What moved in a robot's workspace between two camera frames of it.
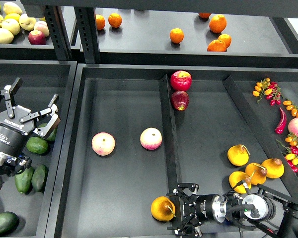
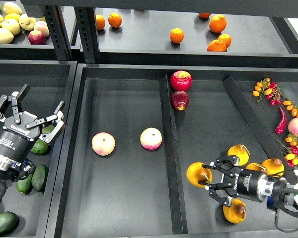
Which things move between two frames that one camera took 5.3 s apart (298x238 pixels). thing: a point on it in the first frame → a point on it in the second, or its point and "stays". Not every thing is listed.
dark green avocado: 39,177 stays
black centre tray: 133,133 stays
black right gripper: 197,208 → 247,184
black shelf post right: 87,26 stays
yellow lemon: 13,16 stays
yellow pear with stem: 163,208 → 195,173
